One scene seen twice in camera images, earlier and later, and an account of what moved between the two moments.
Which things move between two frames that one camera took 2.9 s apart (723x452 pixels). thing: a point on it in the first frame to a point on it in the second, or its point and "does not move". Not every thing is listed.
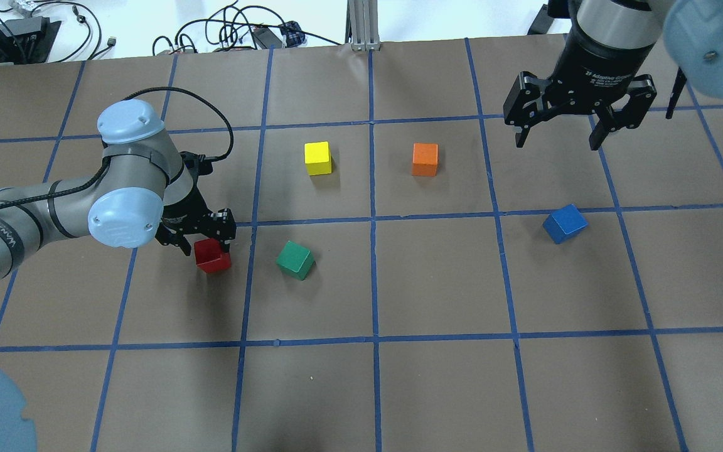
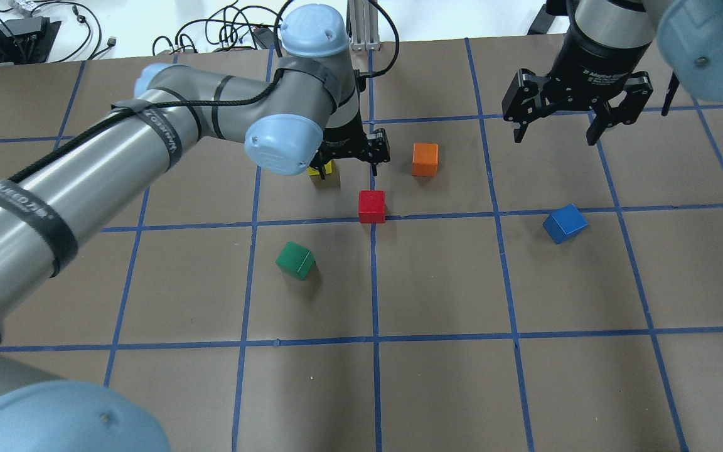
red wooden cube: (209, 256) to (371, 208)
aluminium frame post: (362, 25) does not move
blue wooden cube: (565, 224) does not move
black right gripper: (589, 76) does not move
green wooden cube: (296, 260) does not move
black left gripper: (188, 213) to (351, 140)
